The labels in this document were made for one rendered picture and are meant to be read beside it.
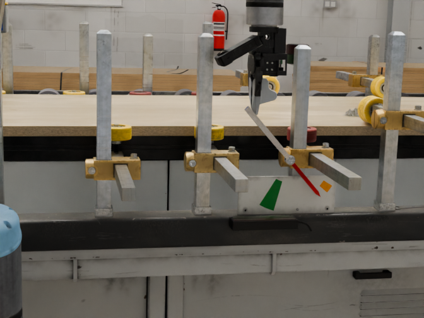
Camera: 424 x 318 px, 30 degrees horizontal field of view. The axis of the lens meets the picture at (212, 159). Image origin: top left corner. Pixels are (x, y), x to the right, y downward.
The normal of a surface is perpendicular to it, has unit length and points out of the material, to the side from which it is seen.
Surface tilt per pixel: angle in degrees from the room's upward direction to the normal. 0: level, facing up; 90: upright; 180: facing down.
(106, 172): 90
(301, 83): 90
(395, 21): 90
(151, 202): 90
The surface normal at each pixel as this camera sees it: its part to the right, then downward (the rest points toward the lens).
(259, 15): -0.37, 0.17
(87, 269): 0.18, 0.19
